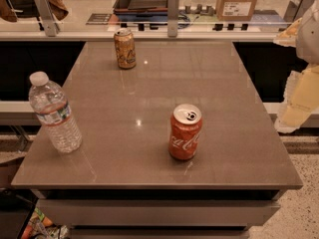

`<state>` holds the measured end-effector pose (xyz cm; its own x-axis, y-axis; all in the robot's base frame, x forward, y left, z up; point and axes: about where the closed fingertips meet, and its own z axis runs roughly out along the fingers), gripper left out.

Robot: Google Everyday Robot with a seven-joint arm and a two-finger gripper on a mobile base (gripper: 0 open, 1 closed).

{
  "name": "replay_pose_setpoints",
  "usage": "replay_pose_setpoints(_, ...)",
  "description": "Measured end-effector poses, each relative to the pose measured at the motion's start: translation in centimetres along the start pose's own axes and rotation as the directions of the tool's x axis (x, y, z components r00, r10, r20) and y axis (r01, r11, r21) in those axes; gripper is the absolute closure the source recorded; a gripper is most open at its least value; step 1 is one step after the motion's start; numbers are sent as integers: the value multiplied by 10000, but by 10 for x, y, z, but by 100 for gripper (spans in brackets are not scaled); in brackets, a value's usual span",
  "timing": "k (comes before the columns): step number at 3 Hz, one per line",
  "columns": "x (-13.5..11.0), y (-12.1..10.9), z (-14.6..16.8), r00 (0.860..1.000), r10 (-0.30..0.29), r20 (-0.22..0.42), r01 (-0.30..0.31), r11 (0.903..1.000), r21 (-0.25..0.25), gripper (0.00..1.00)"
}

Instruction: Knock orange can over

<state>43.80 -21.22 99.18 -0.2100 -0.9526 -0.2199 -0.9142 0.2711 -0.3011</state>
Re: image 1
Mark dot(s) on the middle metal glass bracket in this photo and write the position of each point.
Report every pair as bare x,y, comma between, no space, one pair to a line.
172,17

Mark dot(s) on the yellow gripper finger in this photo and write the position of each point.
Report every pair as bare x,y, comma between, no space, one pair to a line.
301,99
289,37

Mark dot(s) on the left metal glass bracket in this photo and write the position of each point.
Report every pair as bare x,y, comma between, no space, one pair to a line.
49,23

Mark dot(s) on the orange patterned soda can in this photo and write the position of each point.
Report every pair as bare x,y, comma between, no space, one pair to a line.
125,48

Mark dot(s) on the brown hanging jacket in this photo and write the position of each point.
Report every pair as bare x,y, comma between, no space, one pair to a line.
12,10

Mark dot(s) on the colourful snack packets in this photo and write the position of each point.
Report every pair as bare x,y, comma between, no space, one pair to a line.
40,226

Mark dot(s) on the cardboard box with label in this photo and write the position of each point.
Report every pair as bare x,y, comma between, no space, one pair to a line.
235,10

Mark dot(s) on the red Coca-Cola can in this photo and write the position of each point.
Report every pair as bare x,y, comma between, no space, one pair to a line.
185,128

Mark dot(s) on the right metal glass bracket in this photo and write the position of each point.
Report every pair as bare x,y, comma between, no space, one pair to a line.
296,9

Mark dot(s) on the clear plastic water bottle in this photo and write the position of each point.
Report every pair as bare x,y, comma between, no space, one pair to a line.
51,106

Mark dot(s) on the grey open bin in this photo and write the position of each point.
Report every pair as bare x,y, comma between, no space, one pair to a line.
129,6

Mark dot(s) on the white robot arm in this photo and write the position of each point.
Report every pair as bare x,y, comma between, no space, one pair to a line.
309,36

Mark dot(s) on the metal glass bracket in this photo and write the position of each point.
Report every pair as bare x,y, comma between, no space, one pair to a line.
49,23
172,17
296,9

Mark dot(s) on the grey table with drawers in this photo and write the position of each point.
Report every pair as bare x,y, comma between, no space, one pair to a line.
123,183

